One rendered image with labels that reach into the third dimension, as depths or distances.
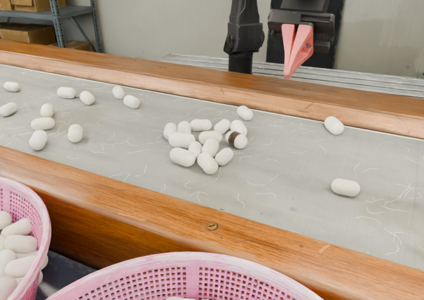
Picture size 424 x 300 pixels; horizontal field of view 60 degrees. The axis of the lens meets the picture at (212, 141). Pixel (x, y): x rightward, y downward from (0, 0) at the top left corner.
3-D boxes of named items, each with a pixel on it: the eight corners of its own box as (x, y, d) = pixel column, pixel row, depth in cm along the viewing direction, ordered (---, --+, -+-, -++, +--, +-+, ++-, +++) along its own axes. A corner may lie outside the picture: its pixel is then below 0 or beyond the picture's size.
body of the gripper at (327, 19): (332, 23, 55) (342, -15, 57) (265, 17, 59) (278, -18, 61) (331, 50, 61) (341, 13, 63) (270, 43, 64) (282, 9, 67)
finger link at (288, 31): (317, 69, 53) (332, 16, 55) (268, 62, 55) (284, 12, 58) (318, 92, 59) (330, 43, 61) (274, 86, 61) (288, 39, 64)
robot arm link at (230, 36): (265, 30, 91) (255, 26, 96) (232, 33, 88) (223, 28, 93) (264, 55, 94) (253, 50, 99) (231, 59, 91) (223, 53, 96)
